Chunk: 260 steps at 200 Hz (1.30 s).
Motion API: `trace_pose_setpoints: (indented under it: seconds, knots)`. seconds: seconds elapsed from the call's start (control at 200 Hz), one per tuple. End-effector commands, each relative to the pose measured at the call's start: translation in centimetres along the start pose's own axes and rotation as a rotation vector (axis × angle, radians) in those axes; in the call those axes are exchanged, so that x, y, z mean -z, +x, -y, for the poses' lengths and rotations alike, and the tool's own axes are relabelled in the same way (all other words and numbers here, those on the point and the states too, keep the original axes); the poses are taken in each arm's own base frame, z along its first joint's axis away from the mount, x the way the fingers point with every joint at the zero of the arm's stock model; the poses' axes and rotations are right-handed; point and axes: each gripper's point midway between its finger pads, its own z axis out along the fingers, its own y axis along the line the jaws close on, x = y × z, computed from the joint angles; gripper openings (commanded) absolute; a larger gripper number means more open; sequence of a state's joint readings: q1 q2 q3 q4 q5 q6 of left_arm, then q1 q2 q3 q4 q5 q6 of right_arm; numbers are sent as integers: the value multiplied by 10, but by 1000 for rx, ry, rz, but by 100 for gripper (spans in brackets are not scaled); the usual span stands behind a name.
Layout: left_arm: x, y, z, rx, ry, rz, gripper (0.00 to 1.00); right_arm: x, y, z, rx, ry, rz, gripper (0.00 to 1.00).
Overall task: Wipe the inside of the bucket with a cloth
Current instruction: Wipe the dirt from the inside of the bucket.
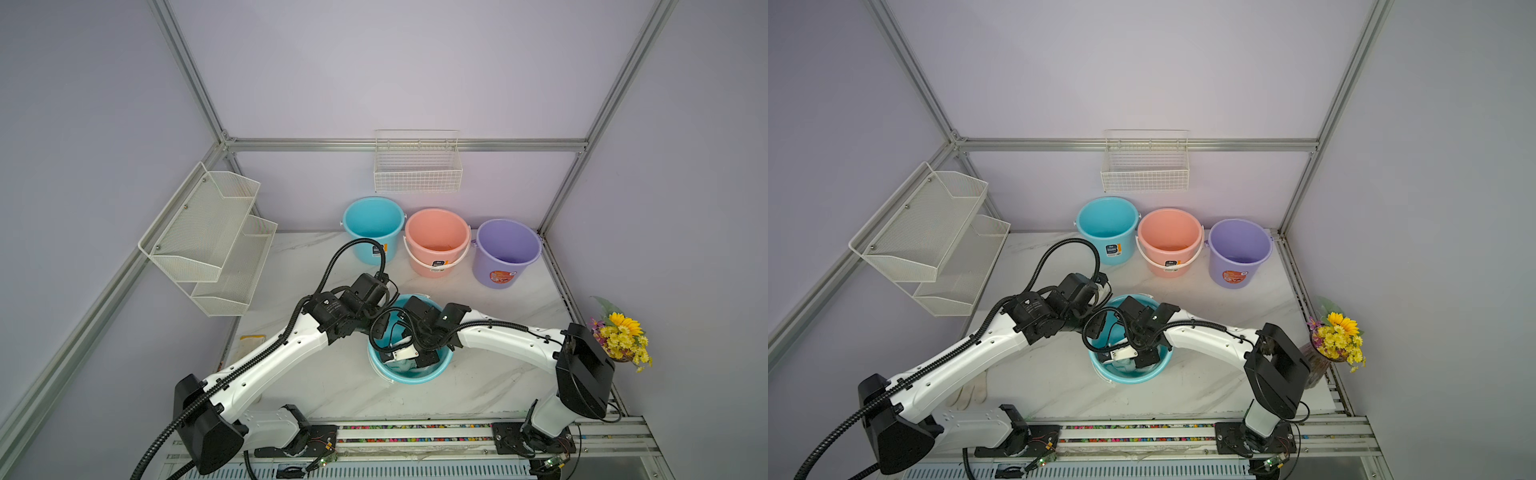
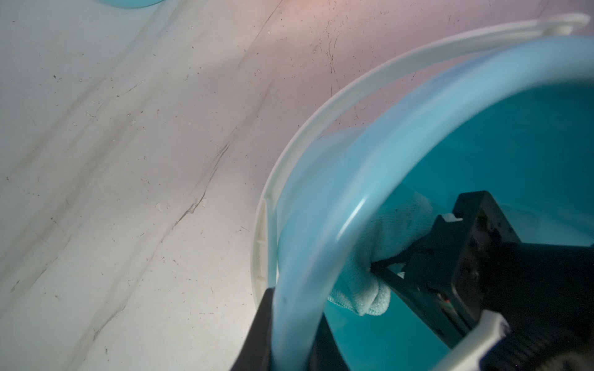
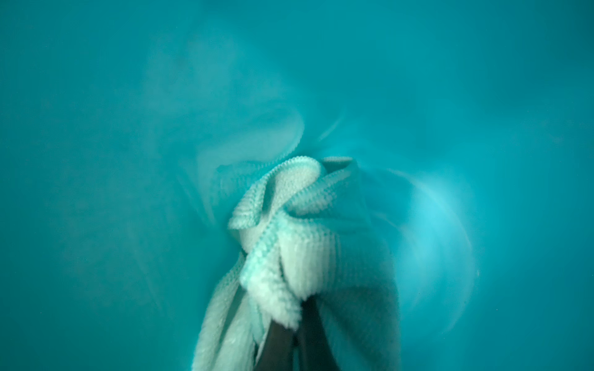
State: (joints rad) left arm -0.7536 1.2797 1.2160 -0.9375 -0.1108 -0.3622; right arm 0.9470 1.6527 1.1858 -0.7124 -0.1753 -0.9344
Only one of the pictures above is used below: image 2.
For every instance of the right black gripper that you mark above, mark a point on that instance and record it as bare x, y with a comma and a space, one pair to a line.
487, 269

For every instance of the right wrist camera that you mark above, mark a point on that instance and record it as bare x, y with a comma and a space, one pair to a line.
466, 356

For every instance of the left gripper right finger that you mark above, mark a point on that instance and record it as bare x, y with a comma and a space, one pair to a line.
325, 355

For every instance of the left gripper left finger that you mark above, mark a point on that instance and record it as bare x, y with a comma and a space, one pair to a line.
255, 354

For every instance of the teal plastic bucket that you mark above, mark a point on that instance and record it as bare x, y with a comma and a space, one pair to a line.
506, 110
131, 4

